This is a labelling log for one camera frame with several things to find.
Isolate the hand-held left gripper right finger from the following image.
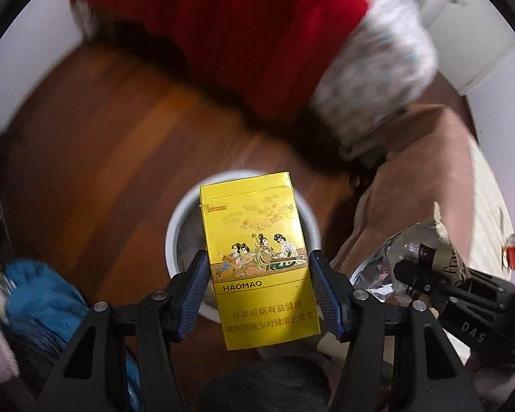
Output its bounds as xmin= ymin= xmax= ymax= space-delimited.
xmin=308 ymin=249 xmax=483 ymax=412

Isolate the yellow cigarette box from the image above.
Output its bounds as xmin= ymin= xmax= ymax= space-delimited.
xmin=199 ymin=172 xmax=321 ymax=350

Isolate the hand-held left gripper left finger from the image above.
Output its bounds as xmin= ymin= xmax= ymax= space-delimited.
xmin=36 ymin=249 xmax=211 ymax=412

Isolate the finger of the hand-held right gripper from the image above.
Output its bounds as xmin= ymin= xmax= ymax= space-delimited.
xmin=392 ymin=260 xmax=458 ymax=306
xmin=463 ymin=268 xmax=513 ymax=298

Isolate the pink table cloth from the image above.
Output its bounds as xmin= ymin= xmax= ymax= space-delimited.
xmin=330 ymin=103 xmax=478 ymax=277

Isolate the blue cloth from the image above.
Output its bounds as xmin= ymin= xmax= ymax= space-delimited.
xmin=3 ymin=259 xmax=143 ymax=412

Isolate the white trash bin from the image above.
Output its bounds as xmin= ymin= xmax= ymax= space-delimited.
xmin=165 ymin=171 xmax=322 ymax=322

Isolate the grey checkered bed sheet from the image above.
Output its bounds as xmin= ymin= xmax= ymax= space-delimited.
xmin=309 ymin=0 xmax=439 ymax=161

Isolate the white brown cookie bag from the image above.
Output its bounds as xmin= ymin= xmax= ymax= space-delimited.
xmin=351 ymin=202 xmax=473 ymax=305

